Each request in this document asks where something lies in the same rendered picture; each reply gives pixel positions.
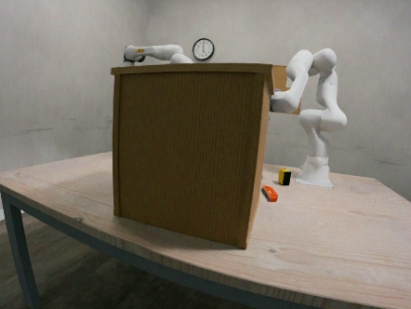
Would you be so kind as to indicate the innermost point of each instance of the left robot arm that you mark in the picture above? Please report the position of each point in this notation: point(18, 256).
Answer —
point(315, 169)

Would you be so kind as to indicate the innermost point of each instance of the orange torpedo level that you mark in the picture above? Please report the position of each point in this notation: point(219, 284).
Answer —
point(268, 191)

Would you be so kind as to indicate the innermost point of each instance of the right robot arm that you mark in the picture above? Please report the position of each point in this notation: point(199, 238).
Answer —
point(168, 52)

